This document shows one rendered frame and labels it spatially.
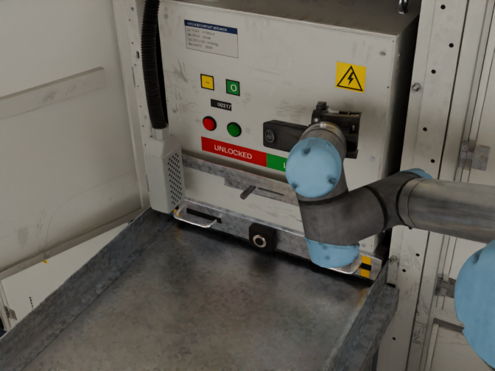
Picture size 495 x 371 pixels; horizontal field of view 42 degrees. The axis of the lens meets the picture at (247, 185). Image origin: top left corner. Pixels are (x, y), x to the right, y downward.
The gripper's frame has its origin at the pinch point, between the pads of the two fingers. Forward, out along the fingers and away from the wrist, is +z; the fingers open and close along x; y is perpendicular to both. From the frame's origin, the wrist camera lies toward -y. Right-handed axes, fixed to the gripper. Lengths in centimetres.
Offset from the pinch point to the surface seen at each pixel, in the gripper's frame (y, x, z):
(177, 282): -28.9, -38.6, 0.1
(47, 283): -86, -69, 44
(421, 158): 18.3, -5.7, -1.5
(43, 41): -57, 11, -1
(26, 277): -95, -69, 47
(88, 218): -56, -32, 13
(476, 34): 23.9, 17.3, -9.4
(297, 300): -2.8, -38.8, -0.3
